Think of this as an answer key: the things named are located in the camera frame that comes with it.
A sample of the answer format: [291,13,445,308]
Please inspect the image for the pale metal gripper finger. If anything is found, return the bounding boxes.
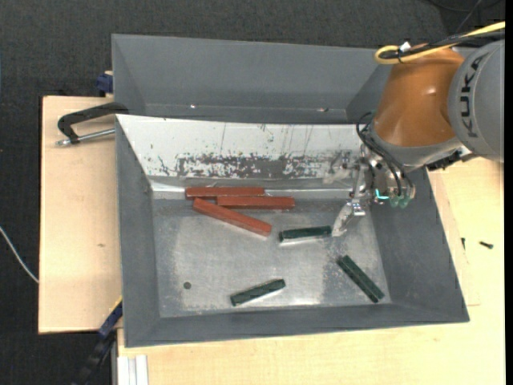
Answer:
[323,152,361,184]
[331,199,366,238]

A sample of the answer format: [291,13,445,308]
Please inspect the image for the grey metal bin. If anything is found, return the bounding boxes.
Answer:
[110,33,471,348]

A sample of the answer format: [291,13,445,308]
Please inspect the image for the red-brown flat block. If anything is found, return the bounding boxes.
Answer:
[216,196,297,211]
[184,186,266,200]
[192,197,273,239]

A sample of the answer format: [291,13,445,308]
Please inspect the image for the dark green flat block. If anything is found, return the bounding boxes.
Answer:
[229,278,287,307]
[335,254,386,304]
[278,225,333,242]

